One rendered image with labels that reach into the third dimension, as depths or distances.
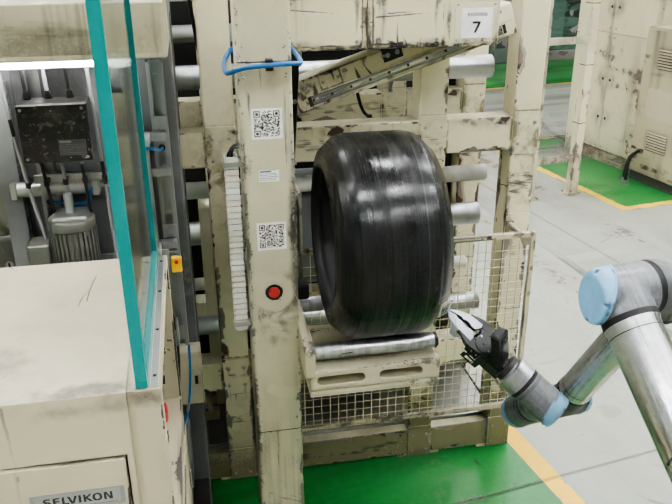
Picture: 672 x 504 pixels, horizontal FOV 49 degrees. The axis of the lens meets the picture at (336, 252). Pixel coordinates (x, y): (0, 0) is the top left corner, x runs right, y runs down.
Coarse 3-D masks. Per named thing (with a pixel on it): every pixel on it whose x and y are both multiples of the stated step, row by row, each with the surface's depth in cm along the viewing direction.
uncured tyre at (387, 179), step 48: (336, 144) 190; (384, 144) 188; (336, 192) 181; (384, 192) 178; (432, 192) 180; (336, 240) 182; (384, 240) 177; (432, 240) 179; (336, 288) 187; (384, 288) 180; (432, 288) 183; (384, 336) 201
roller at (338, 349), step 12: (396, 336) 202; (408, 336) 202; (420, 336) 203; (432, 336) 203; (324, 348) 198; (336, 348) 198; (348, 348) 199; (360, 348) 199; (372, 348) 200; (384, 348) 200; (396, 348) 201; (408, 348) 202; (420, 348) 203
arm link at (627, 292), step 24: (624, 264) 154; (648, 264) 153; (600, 288) 149; (624, 288) 149; (648, 288) 150; (600, 312) 149; (624, 312) 147; (648, 312) 147; (624, 336) 147; (648, 336) 145; (624, 360) 147; (648, 360) 143; (648, 384) 142; (648, 408) 142
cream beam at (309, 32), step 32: (320, 0) 195; (352, 0) 197; (384, 0) 198; (416, 0) 200; (448, 0) 202; (480, 0) 203; (320, 32) 198; (352, 32) 200; (384, 32) 202; (416, 32) 203; (448, 32) 205
